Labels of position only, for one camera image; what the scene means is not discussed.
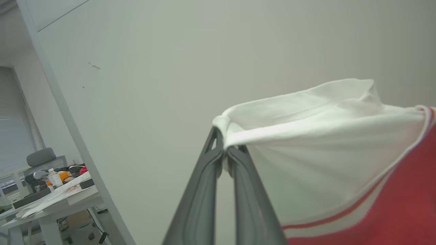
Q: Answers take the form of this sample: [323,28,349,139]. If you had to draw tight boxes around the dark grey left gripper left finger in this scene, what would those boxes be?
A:
[163,126,225,245]

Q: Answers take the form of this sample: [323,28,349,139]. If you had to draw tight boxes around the white partition frame post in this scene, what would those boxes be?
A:
[16,0,137,245]

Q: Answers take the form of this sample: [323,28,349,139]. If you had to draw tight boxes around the red basketball jersey number 23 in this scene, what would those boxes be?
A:
[213,78,436,245]

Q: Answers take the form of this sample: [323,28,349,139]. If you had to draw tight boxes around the grey office chair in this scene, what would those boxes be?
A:
[23,147,68,195]

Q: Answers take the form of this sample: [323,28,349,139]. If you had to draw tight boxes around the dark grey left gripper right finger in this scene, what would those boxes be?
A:
[227,145,289,245]

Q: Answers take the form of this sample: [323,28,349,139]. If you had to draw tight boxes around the clear plastic bottle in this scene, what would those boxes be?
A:
[47,168,64,189]

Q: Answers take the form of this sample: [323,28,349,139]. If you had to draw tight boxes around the black flat case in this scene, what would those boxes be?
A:
[13,187,52,209]

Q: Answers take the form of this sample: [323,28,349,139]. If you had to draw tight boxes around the white office desk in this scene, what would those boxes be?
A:
[0,172,104,245]

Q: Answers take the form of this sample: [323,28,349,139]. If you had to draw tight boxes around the white paper sheets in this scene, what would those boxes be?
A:
[20,172,93,219]

